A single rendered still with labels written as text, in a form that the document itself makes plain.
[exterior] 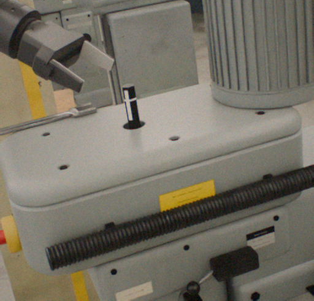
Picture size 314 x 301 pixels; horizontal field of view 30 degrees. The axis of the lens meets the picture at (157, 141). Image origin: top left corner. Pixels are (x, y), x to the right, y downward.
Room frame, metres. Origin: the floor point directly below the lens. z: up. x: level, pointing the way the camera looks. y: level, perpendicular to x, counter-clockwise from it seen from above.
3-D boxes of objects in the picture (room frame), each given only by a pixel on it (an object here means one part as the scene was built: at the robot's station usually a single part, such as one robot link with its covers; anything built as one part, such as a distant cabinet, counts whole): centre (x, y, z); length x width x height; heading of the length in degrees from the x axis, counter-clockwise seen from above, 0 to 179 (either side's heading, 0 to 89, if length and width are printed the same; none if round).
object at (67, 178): (0.88, 0.02, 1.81); 0.47 x 0.26 x 0.16; 106
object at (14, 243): (0.81, 0.25, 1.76); 0.06 x 0.02 x 0.06; 16
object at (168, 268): (0.89, -0.01, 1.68); 0.34 x 0.24 x 0.10; 106
